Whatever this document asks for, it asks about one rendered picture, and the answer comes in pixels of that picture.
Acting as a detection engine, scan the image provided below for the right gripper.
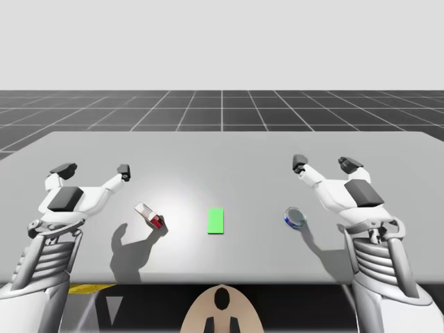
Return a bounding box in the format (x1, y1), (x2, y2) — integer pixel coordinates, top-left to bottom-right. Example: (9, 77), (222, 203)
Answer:
(291, 153), (393, 227)

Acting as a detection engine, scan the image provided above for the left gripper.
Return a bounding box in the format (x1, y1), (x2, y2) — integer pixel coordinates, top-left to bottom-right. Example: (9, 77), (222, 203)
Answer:
(37, 162), (132, 225)

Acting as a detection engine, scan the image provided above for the blue flat can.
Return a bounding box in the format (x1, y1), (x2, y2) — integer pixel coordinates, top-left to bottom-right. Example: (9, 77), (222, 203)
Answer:
(283, 206), (308, 230)

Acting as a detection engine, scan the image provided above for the red and white carton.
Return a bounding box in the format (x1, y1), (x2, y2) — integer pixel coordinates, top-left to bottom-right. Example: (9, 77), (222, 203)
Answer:
(133, 201), (164, 230)

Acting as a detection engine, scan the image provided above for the green pad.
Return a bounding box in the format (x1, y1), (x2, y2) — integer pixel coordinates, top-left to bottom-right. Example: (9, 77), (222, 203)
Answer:
(207, 207), (225, 235)

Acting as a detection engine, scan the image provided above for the tan robot part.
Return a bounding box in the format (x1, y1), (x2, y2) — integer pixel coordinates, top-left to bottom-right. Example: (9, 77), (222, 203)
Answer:
(179, 283), (266, 333)

